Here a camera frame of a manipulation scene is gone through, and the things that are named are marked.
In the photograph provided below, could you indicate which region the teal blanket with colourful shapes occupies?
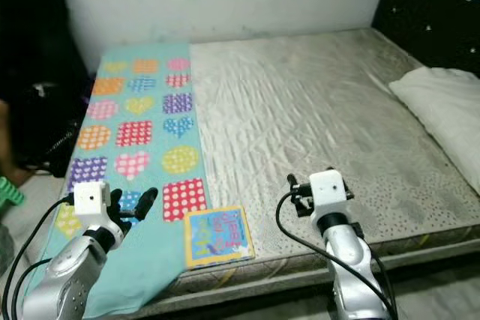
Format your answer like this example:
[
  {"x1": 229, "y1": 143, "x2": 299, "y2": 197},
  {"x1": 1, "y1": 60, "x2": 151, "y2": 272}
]
[{"x1": 37, "y1": 58, "x2": 207, "y2": 319}]

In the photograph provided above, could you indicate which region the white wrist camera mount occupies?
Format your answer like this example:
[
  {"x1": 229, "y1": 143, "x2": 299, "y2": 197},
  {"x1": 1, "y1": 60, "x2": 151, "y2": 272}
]
[
  {"x1": 309, "y1": 169, "x2": 350, "y2": 227},
  {"x1": 73, "y1": 181, "x2": 115, "y2": 231}
]

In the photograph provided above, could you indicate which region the colourful children's board book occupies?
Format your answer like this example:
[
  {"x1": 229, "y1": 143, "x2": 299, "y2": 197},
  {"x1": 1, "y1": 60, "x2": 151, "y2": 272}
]
[{"x1": 184, "y1": 205, "x2": 257, "y2": 271}]

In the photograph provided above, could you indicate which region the grey quilted mattress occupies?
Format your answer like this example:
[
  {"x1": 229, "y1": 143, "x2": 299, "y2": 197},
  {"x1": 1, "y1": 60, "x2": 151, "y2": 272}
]
[{"x1": 142, "y1": 28, "x2": 480, "y2": 313}]

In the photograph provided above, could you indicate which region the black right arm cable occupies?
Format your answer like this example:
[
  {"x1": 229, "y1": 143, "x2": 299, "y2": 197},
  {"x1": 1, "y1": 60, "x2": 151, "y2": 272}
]
[{"x1": 275, "y1": 190, "x2": 397, "y2": 319}]

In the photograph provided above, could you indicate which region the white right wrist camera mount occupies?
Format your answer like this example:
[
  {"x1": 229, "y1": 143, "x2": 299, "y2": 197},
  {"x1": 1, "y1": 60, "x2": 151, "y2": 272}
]
[{"x1": 309, "y1": 169, "x2": 350, "y2": 227}]

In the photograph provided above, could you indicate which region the adult in black shorts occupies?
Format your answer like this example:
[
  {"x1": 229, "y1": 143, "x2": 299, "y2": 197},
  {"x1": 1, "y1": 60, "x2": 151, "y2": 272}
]
[{"x1": 0, "y1": 99, "x2": 20, "y2": 186}]

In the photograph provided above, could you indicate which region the green plastic stool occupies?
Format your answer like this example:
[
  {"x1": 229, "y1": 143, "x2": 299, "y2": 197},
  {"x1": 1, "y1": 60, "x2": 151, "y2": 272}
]
[{"x1": 0, "y1": 176, "x2": 25, "y2": 208}]

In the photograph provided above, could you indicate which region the white pillow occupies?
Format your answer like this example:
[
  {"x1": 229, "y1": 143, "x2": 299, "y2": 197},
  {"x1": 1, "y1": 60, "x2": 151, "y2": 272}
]
[{"x1": 388, "y1": 67, "x2": 480, "y2": 175}]

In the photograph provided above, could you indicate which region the black bag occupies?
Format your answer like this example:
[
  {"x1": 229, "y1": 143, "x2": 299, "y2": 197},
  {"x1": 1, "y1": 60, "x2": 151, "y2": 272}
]
[{"x1": 15, "y1": 73, "x2": 91, "y2": 178}]

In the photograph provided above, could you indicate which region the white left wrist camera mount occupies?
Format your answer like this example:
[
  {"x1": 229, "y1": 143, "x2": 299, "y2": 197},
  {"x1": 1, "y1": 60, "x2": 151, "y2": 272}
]
[{"x1": 73, "y1": 181, "x2": 115, "y2": 231}]

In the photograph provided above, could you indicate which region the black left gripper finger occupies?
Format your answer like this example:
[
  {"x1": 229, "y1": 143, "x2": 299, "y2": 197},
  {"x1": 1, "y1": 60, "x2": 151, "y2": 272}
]
[{"x1": 136, "y1": 187, "x2": 159, "y2": 221}]

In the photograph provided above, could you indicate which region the black tufted headboard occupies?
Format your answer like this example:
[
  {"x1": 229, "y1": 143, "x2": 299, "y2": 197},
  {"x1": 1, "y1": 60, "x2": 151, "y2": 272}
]
[{"x1": 371, "y1": 0, "x2": 480, "y2": 77}]

